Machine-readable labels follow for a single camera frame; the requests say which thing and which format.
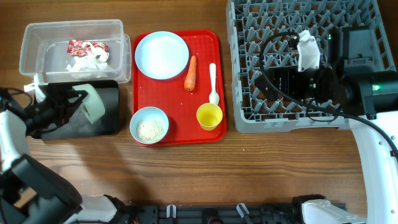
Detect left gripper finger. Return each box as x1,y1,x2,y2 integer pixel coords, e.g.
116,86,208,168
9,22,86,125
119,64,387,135
46,112,81,134
46,83,88,108

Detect mint green bowl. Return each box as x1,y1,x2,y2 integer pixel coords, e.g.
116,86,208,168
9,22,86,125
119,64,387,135
72,84,105,124

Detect white tissue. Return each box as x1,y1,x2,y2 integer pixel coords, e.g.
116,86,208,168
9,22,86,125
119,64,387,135
66,47,109,72

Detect red snack wrapper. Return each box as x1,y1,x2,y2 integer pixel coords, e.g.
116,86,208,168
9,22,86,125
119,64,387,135
67,40,109,57

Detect yellow plastic cup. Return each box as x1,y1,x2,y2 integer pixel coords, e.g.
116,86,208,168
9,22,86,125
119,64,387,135
197,103,223,131

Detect light blue bowl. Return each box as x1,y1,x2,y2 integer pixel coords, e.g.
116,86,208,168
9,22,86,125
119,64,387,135
129,106,169,144

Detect white rice grains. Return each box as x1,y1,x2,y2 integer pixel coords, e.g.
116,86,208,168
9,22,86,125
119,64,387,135
136,119,166,144

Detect orange carrot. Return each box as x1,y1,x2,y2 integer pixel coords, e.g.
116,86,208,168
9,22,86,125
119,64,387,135
184,55,197,91

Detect light blue plate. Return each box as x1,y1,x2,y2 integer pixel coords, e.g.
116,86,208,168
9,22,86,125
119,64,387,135
134,31,190,80

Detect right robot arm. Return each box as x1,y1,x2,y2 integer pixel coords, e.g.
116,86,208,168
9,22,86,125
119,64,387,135
256,26,397,223

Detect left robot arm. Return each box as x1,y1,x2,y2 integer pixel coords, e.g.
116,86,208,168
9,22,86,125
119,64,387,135
1,83,129,223

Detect grey dishwasher rack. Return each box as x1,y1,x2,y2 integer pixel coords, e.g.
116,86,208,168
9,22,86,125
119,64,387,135
226,0,396,133

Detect black plastic tray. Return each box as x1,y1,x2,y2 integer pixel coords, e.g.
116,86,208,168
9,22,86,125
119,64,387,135
33,80,119,140

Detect clear plastic bin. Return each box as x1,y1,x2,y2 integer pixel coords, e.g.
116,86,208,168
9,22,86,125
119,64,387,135
19,19,132,83

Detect white plastic spoon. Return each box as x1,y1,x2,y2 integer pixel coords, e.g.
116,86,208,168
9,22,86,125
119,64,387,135
209,63,220,105

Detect red serving tray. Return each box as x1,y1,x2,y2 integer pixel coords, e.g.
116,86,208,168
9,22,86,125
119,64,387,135
132,29,227,146

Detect left black cable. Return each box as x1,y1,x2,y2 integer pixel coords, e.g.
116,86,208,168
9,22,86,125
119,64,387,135
0,87,34,113

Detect black cable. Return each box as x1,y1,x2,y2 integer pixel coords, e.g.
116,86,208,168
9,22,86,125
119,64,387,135
258,31,398,158
0,87,34,113

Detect right black cable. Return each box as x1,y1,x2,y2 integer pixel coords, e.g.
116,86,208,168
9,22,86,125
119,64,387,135
258,31,398,158

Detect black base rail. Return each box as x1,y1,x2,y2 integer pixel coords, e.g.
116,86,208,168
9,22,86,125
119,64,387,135
129,203,302,224

